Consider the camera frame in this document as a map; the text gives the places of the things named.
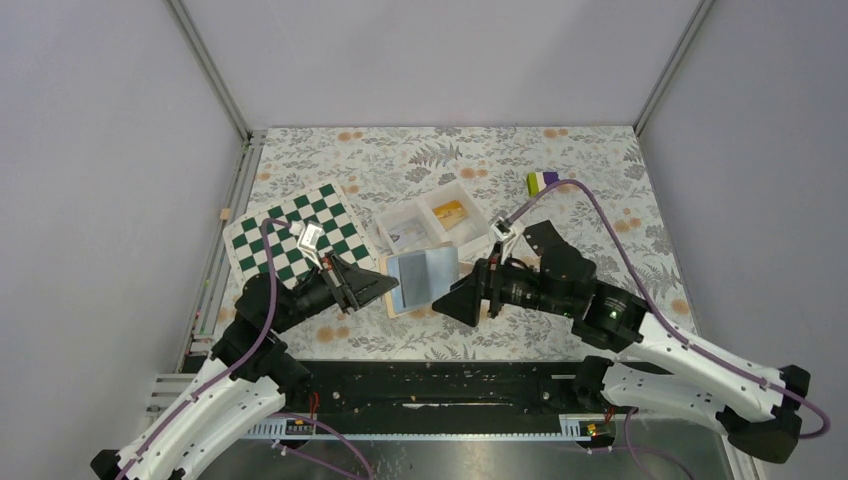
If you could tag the white two-compartment plastic bin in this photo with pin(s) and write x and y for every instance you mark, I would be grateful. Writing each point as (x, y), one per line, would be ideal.
(471, 236)

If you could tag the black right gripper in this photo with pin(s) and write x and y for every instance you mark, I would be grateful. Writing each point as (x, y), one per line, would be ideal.
(464, 299)

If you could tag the orange gold card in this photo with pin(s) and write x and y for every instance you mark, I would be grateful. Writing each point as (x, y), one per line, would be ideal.
(450, 214)

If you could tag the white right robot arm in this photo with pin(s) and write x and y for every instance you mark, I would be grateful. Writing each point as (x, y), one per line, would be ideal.
(641, 360)

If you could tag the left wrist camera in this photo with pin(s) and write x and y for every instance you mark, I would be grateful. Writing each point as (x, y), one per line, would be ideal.
(308, 235)

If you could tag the white VIP card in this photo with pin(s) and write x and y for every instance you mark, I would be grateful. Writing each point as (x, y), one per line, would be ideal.
(407, 233)

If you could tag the beige leather card holder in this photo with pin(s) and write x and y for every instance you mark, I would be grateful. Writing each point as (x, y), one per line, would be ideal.
(423, 275)

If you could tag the green white purple toy block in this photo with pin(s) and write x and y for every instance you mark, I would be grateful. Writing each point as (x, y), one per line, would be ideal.
(538, 181)

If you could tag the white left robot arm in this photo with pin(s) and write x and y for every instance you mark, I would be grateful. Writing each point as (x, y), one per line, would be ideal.
(248, 375)

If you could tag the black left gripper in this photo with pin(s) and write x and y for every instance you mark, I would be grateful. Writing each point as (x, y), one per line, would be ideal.
(360, 285)

